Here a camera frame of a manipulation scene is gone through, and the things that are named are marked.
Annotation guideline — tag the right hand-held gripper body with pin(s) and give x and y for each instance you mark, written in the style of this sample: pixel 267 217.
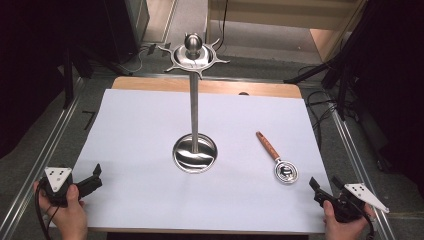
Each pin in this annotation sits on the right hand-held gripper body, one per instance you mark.
pixel 353 203

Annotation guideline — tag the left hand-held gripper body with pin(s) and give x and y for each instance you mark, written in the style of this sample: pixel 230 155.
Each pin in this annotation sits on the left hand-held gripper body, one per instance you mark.
pixel 57 181

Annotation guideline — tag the metal utensil stand with hooks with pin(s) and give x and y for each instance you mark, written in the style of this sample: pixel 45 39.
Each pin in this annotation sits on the metal utensil stand with hooks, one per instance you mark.
pixel 194 110

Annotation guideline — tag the person's right hand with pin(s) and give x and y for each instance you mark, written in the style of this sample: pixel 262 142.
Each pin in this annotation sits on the person's right hand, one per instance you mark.
pixel 343 230

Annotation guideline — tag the person's left hand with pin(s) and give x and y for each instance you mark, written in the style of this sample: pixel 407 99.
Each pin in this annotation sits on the person's left hand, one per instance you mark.
pixel 68 216

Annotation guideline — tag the white table mat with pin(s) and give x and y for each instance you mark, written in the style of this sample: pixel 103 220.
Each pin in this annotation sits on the white table mat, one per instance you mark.
pixel 140 140

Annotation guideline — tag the black cabinet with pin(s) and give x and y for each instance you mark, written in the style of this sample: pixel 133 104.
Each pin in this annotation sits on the black cabinet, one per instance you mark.
pixel 128 26

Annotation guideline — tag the metal floor rail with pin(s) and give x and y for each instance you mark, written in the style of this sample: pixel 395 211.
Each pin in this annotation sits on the metal floor rail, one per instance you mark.
pixel 36 166
pixel 358 166

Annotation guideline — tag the black metal frame stand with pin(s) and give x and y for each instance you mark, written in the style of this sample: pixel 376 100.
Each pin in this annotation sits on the black metal frame stand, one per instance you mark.
pixel 346 60

